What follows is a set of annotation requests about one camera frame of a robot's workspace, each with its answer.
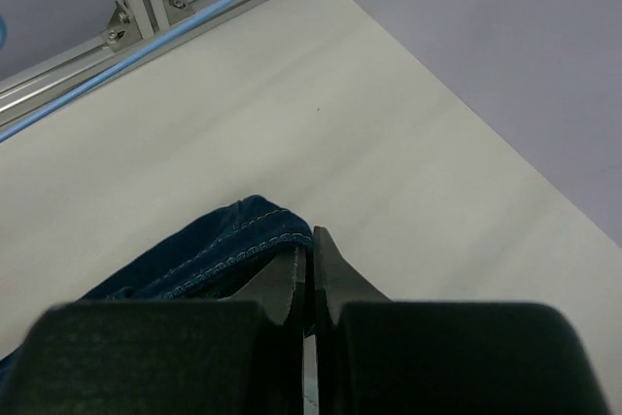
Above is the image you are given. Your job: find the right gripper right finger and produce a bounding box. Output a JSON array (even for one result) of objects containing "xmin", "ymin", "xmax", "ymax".
[{"xmin": 312, "ymin": 227, "xmax": 607, "ymax": 414}]

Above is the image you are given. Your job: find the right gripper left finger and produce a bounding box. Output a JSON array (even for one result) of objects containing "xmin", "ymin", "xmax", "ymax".
[{"xmin": 12, "ymin": 248, "xmax": 305, "ymax": 414}]

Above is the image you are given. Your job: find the dark blue denim skirt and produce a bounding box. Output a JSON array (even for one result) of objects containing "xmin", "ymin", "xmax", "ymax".
[{"xmin": 0, "ymin": 193, "xmax": 316, "ymax": 382}]

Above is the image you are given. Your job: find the light blue wire hanger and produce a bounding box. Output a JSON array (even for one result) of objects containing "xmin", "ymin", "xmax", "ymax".
[{"xmin": 1, "ymin": 0, "xmax": 266, "ymax": 139}]

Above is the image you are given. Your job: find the left aluminium frame post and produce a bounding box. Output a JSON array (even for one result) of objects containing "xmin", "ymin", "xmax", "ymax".
[{"xmin": 1, "ymin": 0, "xmax": 268, "ymax": 139}]

